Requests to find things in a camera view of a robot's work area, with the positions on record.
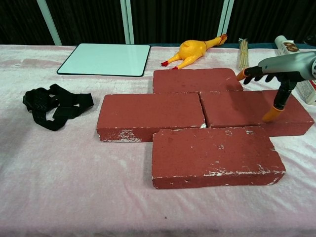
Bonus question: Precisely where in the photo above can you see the pink plush tablecloth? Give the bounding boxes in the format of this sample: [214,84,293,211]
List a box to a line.
[0,43,316,237]

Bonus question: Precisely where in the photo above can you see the slanted pale frame post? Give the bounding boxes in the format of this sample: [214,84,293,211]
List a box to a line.
[36,0,63,46]

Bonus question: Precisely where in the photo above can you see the black pleated curtain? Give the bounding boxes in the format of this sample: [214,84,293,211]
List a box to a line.
[0,0,316,46]

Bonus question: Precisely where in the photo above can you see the white baking paper roll box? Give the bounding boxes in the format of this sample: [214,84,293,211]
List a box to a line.
[275,35,316,106]

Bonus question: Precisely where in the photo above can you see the double pale frame post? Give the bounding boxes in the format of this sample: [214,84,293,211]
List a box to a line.
[119,0,135,45]

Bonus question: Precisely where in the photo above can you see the bundle of bamboo skewers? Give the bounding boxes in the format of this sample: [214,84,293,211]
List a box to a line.
[237,38,250,71]

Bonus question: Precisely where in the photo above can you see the black strap harness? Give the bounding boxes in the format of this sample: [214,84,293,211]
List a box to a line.
[23,83,94,131]

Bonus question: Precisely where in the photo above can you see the yellow rubber chicken toy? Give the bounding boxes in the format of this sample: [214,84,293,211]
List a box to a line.
[161,34,228,71]

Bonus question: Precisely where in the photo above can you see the red brick with scuffed face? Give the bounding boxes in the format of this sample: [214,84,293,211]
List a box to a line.
[151,125,286,190]

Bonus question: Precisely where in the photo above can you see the white board with black rim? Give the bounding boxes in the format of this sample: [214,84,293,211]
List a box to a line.
[56,43,152,78]

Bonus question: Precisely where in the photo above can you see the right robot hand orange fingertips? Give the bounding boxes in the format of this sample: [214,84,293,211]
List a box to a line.
[236,51,316,123]

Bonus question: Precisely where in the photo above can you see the red brick with white scratch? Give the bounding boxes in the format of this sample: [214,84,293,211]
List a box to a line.
[152,68,245,95]

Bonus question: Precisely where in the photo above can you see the red brick with chipped side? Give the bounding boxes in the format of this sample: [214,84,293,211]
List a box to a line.
[95,92,207,143]

